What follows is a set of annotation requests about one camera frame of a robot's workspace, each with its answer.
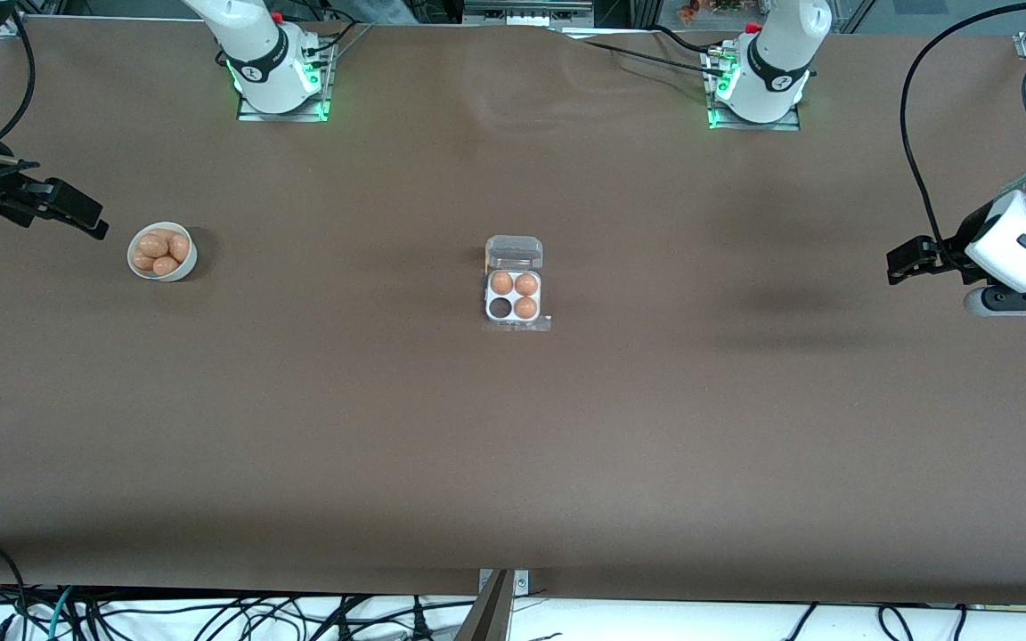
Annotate clear plastic egg carton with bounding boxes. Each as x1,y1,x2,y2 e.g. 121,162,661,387
483,235,553,333

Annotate white round bowl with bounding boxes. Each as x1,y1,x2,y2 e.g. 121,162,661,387
126,222,199,283

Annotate brown table cover sheet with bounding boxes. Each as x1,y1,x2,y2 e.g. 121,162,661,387
0,16,1026,608

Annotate grey metal rack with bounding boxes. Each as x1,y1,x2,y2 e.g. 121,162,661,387
462,0,596,28

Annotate dark metal strut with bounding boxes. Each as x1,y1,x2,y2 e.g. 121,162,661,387
454,570,516,641

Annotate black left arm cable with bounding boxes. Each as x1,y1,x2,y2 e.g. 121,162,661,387
900,0,1026,261

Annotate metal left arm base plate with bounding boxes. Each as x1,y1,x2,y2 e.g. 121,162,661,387
705,43,802,133

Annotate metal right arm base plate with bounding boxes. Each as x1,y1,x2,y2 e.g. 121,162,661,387
236,37,334,124

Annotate black cable on table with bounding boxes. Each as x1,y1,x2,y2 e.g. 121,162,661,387
558,28,726,79
652,25,728,60

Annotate teal floor cable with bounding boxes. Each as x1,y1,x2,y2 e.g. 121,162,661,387
46,586,79,641

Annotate aluminium edge bracket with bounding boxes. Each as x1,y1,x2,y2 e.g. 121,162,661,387
477,568,531,597

